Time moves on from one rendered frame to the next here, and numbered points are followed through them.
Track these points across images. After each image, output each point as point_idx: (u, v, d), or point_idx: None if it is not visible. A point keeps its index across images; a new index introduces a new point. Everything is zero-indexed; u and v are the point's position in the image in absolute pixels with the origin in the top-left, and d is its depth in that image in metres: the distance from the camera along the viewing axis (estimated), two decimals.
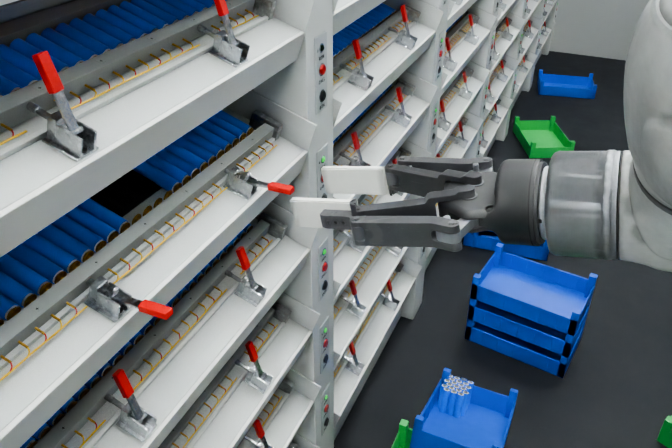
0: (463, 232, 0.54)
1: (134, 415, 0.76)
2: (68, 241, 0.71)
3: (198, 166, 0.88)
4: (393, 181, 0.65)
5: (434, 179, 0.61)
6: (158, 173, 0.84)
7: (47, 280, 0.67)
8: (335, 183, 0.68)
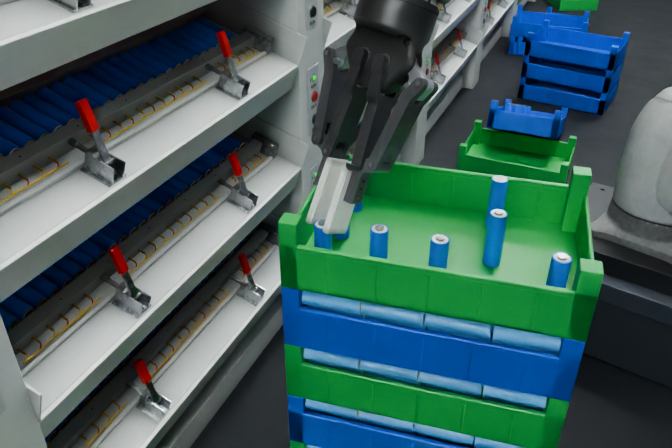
0: (424, 76, 0.58)
1: None
2: None
3: None
4: (340, 151, 0.65)
5: (352, 98, 0.62)
6: None
7: None
8: (325, 211, 0.65)
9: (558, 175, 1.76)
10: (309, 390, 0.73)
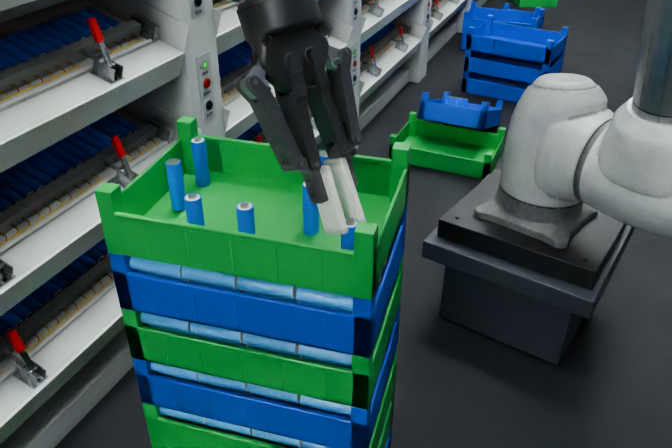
0: (249, 74, 0.58)
1: None
2: None
3: None
4: (336, 151, 0.64)
5: (308, 101, 0.64)
6: None
7: None
8: (349, 212, 0.65)
9: (482, 164, 1.80)
10: (149, 353, 0.78)
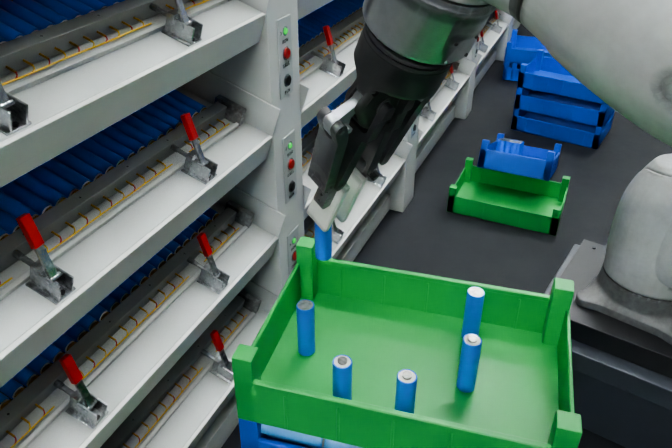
0: (339, 113, 0.51)
1: None
2: None
3: None
4: (361, 165, 0.62)
5: None
6: None
7: None
8: None
9: (550, 219, 1.71)
10: None
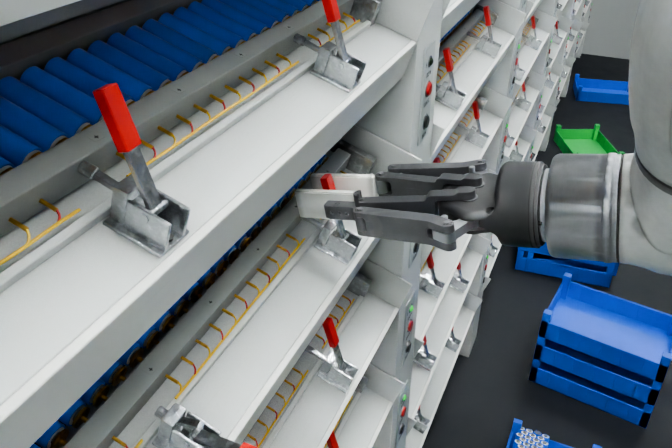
0: (458, 233, 0.54)
1: None
2: None
3: (269, 212, 0.67)
4: (383, 189, 0.64)
5: (431, 184, 0.61)
6: None
7: (82, 400, 0.46)
8: None
9: None
10: None
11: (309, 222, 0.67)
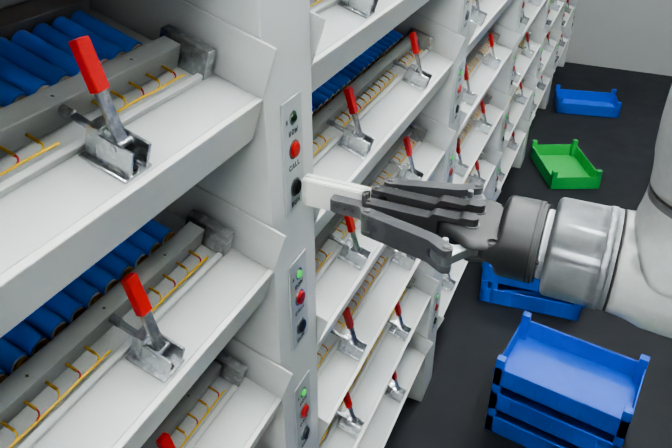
0: (455, 258, 0.55)
1: None
2: None
3: (68, 316, 0.53)
4: None
5: (432, 205, 0.61)
6: None
7: None
8: (317, 193, 0.65)
9: None
10: None
11: (120, 328, 0.54)
